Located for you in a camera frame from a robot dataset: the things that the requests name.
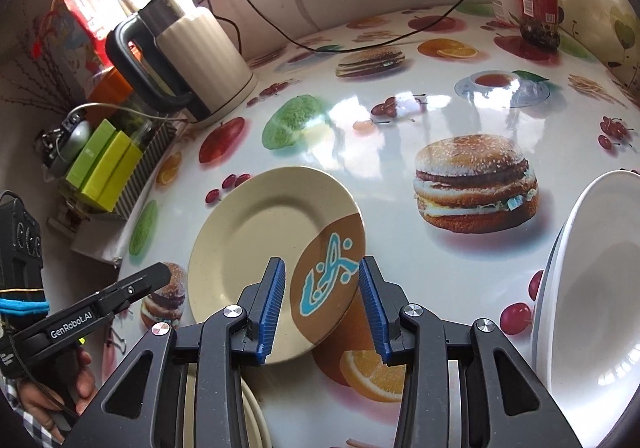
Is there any person's left hand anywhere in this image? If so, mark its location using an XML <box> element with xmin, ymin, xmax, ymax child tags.
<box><xmin>10</xmin><ymin>350</ymin><xmax>99</xmax><ymax>422</ymax></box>

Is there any beige plate with brown patch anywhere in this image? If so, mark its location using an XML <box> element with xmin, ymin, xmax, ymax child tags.
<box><xmin>187</xmin><ymin>165</ymin><xmax>368</xmax><ymax>366</ymax></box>

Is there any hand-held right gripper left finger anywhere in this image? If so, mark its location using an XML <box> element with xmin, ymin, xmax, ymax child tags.
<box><xmin>62</xmin><ymin>256</ymin><xmax>287</xmax><ymax>448</ymax></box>

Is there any black cable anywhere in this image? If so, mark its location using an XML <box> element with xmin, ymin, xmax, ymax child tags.
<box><xmin>177</xmin><ymin>0</ymin><xmax>508</xmax><ymax>54</ymax></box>

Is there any orange box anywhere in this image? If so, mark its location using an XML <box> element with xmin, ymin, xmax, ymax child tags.
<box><xmin>87</xmin><ymin>68</ymin><xmax>138</xmax><ymax>111</ymax></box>

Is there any white bowl with grey rim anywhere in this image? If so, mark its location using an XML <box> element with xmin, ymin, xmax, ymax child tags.
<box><xmin>529</xmin><ymin>223</ymin><xmax>568</xmax><ymax>379</ymax></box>

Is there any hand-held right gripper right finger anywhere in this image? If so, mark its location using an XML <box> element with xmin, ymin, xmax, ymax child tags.
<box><xmin>360</xmin><ymin>256</ymin><xmax>583</xmax><ymax>448</ymax></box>

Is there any red printed box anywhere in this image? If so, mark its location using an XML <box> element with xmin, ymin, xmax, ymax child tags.
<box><xmin>30</xmin><ymin>0</ymin><xmax>126</xmax><ymax>99</ymax></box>

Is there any grey round device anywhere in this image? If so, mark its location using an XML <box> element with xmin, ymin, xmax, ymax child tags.
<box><xmin>50</xmin><ymin>120</ymin><xmax>94</xmax><ymax>174</ymax></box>

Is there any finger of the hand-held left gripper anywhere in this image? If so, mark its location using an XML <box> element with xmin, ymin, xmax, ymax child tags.
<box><xmin>97</xmin><ymin>262</ymin><xmax>172</xmax><ymax>330</ymax></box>

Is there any glass jar with red label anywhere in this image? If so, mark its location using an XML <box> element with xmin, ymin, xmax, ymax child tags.
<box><xmin>510</xmin><ymin>0</ymin><xmax>561</xmax><ymax>51</ymax></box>

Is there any cream ribbed electric kettle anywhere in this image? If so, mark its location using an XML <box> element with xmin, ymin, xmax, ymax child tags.
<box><xmin>105</xmin><ymin>0</ymin><xmax>259</xmax><ymax>129</ymax></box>

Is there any food-print tablecloth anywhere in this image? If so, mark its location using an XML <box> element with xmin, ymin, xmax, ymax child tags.
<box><xmin>100</xmin><ymin>3</ymin><xmax>640</xmax><ymax>448</ymax></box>

